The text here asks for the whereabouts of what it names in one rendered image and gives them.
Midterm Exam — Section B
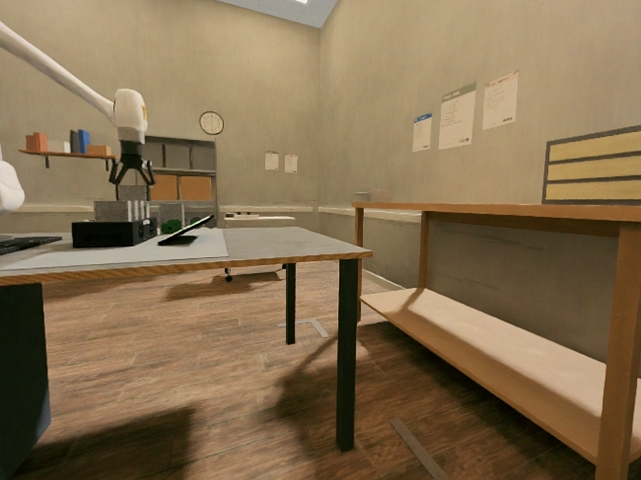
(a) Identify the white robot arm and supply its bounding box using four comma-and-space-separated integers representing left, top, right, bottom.
0, 22, 147, 217

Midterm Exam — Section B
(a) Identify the grey flat mat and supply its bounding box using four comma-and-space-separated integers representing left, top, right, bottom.
0, 230, 229, 271

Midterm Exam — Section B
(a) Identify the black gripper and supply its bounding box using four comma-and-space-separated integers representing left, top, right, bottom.
108, 142, 157, 201

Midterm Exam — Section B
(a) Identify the white hard drive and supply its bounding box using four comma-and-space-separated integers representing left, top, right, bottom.
118, 184, 150, 218

